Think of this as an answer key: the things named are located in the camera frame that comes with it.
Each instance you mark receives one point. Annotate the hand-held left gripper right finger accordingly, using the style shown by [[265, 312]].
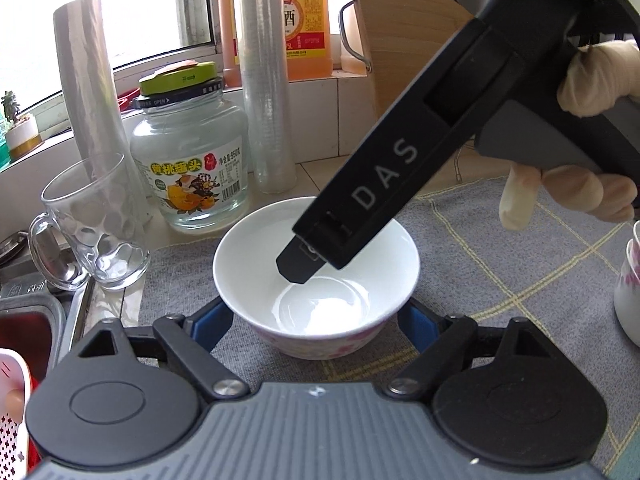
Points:
[[417, 327]]

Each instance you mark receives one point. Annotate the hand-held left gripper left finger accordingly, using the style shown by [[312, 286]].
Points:
[[205, 327]]

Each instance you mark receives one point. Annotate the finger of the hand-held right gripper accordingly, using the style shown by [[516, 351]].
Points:
[[297, 265]]

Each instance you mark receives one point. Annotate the person's right hand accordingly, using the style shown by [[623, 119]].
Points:
[[595, 75]]

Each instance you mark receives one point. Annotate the grey teal checked towel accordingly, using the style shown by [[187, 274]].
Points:
[[500, 270]]

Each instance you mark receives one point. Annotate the wooden cutting board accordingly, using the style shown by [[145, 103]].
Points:
[[400, 35]]

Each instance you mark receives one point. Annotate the clear glass mug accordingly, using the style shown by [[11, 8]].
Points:
[[100, 240]]

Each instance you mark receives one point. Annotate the tall clear cling film roll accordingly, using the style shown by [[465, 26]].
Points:
[[265, 110]]

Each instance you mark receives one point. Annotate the orange liquid plastic jug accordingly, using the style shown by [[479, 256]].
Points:
[[305, 35]]

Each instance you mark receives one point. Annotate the glass jar green lid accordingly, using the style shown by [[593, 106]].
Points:
[[190, 135]]

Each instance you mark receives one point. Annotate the red plastic basin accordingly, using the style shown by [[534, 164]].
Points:
[[30, 335]]

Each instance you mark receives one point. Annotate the steel sink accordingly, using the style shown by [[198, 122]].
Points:
[[30, 292]]

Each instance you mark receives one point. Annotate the metal sink strainer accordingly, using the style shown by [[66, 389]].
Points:
[[12, 250]]

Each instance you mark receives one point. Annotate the white strainer basket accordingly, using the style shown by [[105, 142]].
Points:
[[12, 435]]

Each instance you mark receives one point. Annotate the small potted plant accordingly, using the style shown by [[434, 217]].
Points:
[[22, 135]]

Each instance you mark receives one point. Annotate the short plastic bag roll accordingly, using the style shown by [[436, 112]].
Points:
[[90, 85]]

